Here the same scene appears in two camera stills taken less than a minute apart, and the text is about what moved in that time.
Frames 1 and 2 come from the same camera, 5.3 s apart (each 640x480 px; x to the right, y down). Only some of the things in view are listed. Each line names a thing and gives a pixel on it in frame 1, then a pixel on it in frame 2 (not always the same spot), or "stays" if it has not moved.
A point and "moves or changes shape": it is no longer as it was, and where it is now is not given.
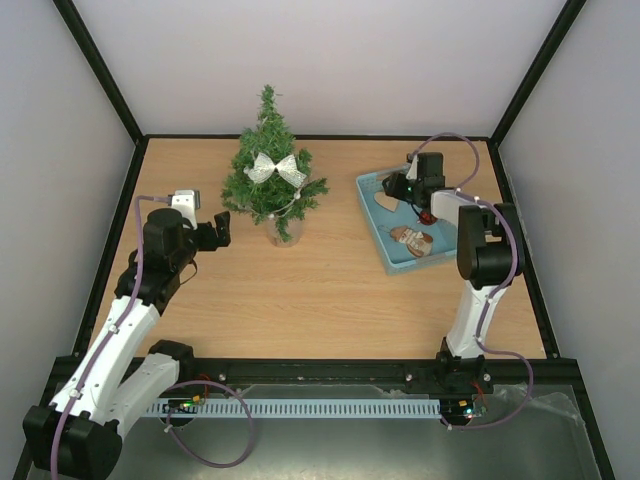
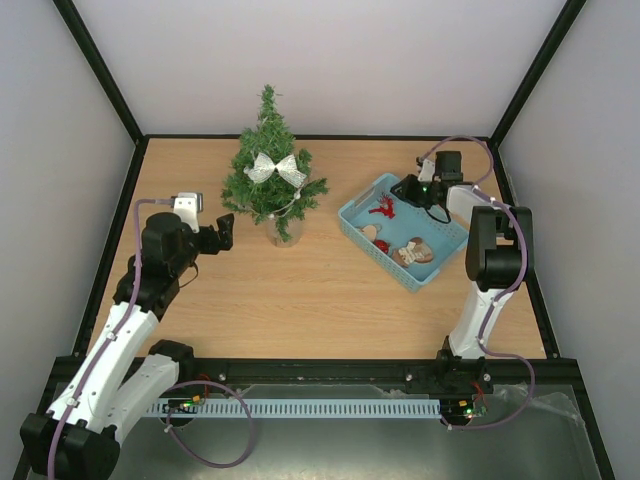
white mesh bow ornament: [262, 167] stays
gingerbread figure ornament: [418, 242] → [416, 250]
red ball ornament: [427, 217] → [383, 245]
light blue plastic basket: [399, 239] moves or changes shape
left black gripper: [223, 232] stays
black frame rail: [503, 372] stays
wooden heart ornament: [386, 201] → [370, 231]
